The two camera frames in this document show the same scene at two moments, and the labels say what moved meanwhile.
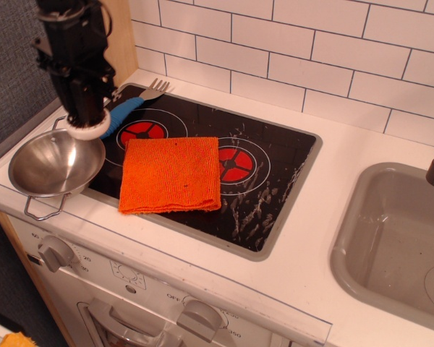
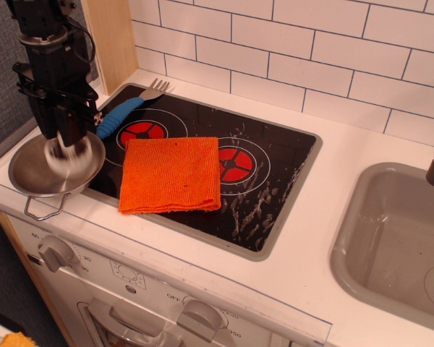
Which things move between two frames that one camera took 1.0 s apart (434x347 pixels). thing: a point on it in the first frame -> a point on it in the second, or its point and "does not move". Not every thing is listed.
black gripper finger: (66, 92) -> (47, 116)
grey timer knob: (56, 251) does not move
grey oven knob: (200, 319) does not move
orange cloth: (170, 174) does not move
